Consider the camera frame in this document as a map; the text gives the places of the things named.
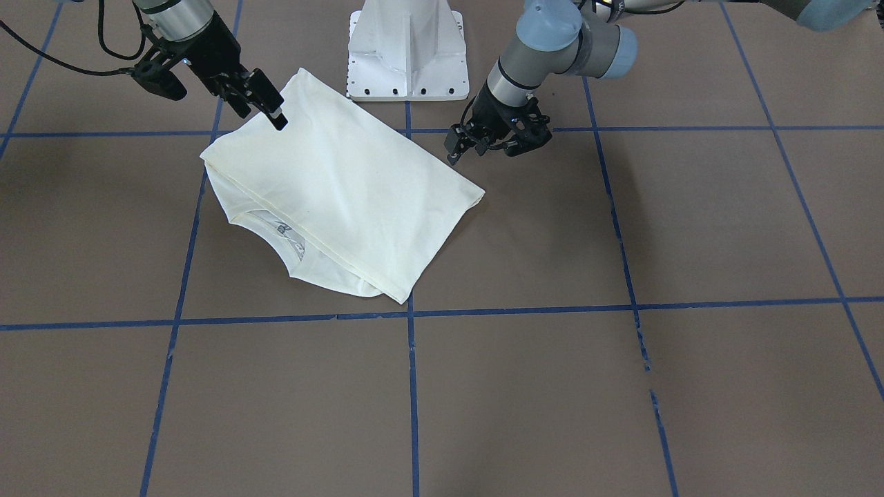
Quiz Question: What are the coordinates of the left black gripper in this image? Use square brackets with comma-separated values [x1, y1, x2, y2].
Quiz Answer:
[444, 84, 528, 167]

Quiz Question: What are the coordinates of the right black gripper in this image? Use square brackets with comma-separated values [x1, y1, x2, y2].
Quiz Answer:
[184, 14, 288, 131]

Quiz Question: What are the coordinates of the cream long-sleeve cat shirt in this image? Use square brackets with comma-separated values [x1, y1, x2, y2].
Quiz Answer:
[201, 68, 484, 303]

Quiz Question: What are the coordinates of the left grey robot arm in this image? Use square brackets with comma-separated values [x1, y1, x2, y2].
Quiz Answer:
[445, 1, 681, 166]

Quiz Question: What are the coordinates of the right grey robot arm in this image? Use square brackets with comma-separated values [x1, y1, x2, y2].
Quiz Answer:
[131, 1, 288, 131]

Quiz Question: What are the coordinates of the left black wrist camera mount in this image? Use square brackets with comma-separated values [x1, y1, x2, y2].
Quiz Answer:
[503, 95, 553, 157]

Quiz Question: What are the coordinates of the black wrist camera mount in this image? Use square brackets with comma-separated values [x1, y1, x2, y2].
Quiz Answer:
[503, 95, 553, 157]
[130, 44, 187, 101]

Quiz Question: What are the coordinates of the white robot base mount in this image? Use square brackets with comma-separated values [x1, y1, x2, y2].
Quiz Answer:
[345, 1, 470, 103]

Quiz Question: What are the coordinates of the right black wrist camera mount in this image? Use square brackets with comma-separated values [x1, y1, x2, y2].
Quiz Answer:
[130, 44, 187, 101]

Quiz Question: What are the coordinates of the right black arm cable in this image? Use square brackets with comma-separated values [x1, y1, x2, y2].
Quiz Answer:
[0, 0, 149, 77]

